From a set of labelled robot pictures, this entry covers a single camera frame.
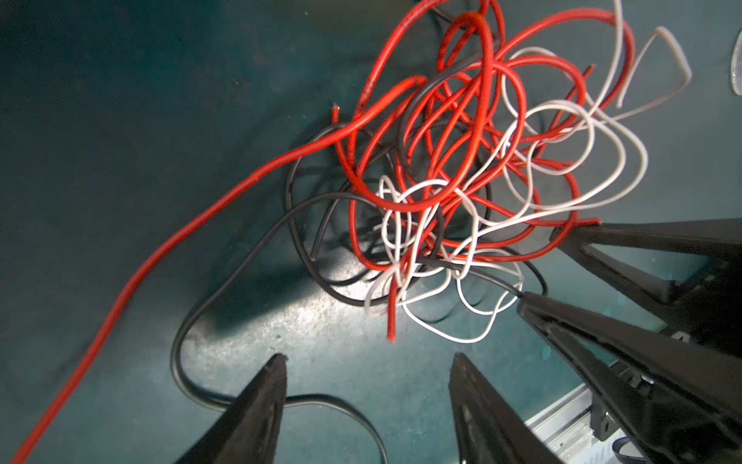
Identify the black cable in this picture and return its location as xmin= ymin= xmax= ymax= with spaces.
xmin=169 ymin=51 xmax=549 ymax=464

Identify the red cable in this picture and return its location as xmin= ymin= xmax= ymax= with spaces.
xmin=8 ymin=0 xmax=637 ymax=464

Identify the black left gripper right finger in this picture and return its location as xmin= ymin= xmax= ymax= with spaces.
xmin=449 ymin=353 xmax=560 ymax=463

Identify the white cable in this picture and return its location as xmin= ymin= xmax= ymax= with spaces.
xmin=363 ymin=0 xmax=694 ymax=346

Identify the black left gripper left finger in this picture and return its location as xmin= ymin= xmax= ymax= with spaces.
xmin=179 ymin=354 xmax=287 ymax=463

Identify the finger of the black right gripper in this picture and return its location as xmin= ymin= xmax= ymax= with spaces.
xmin=518 ymin=293 xmax=741 ymax=463
xmin=558 ymin=218 xmax=741 ymax=325

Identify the clear plastic lid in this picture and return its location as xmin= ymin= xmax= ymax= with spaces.
xmin=730 ymin=31 xmax=742 ymax=97

